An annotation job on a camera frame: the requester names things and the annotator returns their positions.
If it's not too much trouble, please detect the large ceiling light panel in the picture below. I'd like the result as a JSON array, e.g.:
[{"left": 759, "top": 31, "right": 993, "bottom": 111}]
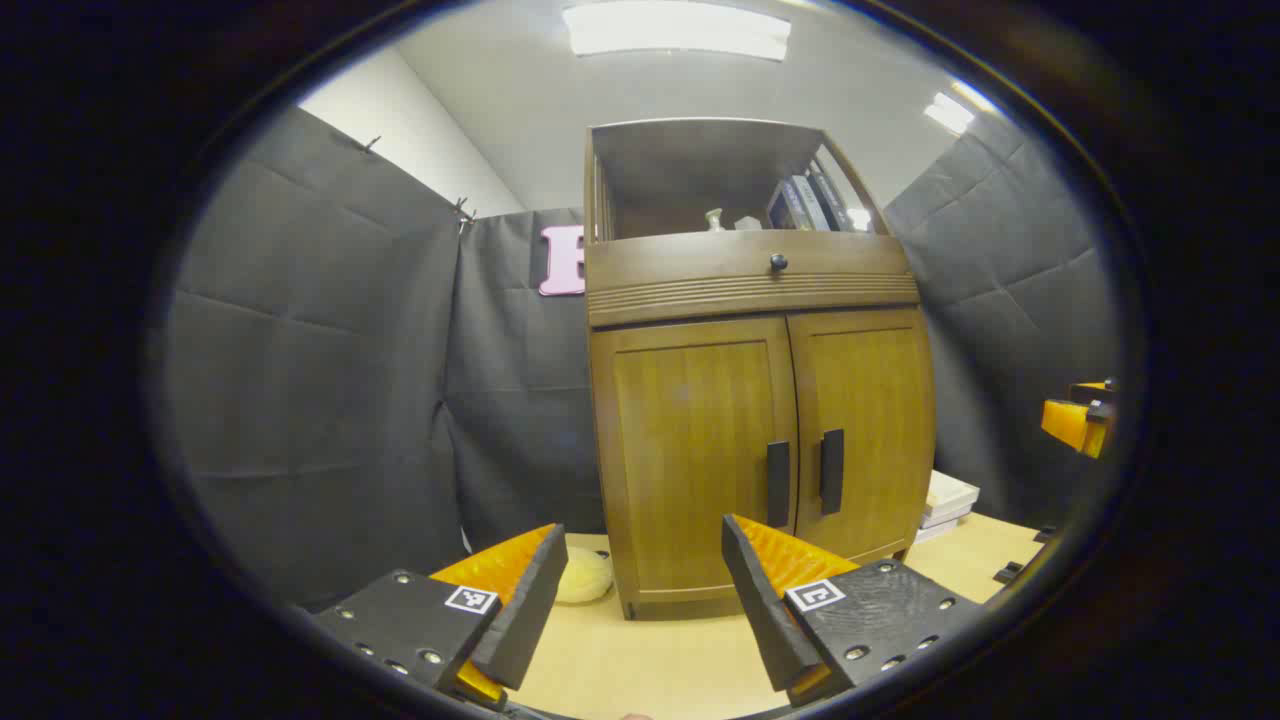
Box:
[{"left": 562, "top": 0, "right": 793, "bottom": 63}]

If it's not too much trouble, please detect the wooden shoe cabinet door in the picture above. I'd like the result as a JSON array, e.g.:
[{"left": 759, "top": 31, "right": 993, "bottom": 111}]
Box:
[
  {"left": 787, "top": 307, "right": 937, "bottom": 563},
  {"left": 590, "top": 317, "right": 799, "bottom": 606}
]

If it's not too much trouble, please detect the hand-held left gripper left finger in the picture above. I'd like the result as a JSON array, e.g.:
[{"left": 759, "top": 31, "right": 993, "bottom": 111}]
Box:
[{"left": 308, "top": 522, "right": 569, "bottom": 713}]

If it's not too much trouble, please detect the wooden double-door shoe cabinet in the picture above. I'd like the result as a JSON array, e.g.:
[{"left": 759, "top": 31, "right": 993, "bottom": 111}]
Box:
[{"left": 583, "top": 117, "right": 938, "bottom": 621}]

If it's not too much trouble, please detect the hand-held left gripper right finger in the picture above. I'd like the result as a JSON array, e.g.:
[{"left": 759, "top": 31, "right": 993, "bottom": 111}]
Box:
[{"left": 721, "top": 514, "right": 986, "bottom": 707}]

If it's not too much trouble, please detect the wooden cabinet drawer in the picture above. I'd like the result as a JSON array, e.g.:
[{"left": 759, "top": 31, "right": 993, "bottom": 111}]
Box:
[{"left": 585, "top": 230, "right": 921, "bottom": 329}]

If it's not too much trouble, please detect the thick white book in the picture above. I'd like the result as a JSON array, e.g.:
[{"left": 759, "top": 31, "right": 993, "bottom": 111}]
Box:
[{"left": 922, "top": 470, "right": 981, "bottom": 521}]

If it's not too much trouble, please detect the small ceiling light panel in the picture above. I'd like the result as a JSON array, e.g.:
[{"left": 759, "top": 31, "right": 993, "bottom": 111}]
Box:
[{"left": 922, "top": 80, "right": 1001, "bottom": 136}]

